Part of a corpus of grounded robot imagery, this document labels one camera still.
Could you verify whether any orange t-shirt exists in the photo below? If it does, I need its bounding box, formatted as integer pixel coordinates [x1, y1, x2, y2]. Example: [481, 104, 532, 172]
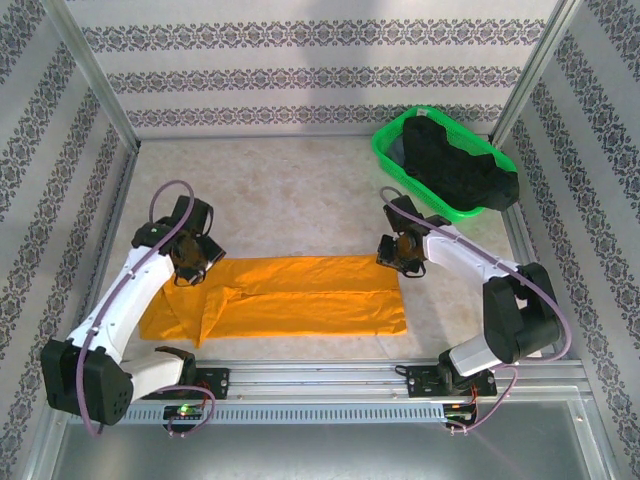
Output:
[138, 253, 409, 349]

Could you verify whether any green plastic basket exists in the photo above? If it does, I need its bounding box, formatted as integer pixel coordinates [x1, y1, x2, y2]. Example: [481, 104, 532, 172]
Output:
[369, 105, 517, 221]

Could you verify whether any black t-shirt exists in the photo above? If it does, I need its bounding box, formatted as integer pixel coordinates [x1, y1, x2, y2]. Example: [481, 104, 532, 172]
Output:
[402, 115, 520, 211]

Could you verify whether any grey metal panel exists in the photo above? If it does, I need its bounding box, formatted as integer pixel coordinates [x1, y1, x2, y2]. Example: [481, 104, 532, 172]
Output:
[29, 399, 616, 480]

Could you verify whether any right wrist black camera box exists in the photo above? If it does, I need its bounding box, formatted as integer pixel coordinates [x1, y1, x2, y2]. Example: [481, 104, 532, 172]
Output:
[376, 233, 400, 269]

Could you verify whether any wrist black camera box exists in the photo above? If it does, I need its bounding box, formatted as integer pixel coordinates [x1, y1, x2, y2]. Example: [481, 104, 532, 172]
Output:
[202, 235, 225, 274]
[376, 233, 400, 269]

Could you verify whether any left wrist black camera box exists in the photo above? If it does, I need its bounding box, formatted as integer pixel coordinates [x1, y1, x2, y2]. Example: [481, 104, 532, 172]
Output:
[202, 235, 225, 274]

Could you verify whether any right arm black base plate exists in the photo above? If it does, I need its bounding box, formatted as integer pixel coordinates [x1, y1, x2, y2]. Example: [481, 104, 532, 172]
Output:
[405, 362, 497, 400]

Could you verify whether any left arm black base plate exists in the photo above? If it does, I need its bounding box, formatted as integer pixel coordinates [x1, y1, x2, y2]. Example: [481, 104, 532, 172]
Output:
[142, 367, 231, 401]

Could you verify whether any aluminium mounting rail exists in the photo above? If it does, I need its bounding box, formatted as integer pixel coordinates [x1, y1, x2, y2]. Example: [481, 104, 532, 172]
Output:
[47, 357, 586, 401]

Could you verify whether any slotted grey cable duct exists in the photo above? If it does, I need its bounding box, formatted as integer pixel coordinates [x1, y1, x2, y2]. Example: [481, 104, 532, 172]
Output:
[67, 403, 449, 426]

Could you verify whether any aluminium frame post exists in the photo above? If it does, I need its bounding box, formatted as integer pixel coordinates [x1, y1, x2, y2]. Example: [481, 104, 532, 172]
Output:
[489, 0, 584, 146]
[42, 0, 143, 154]

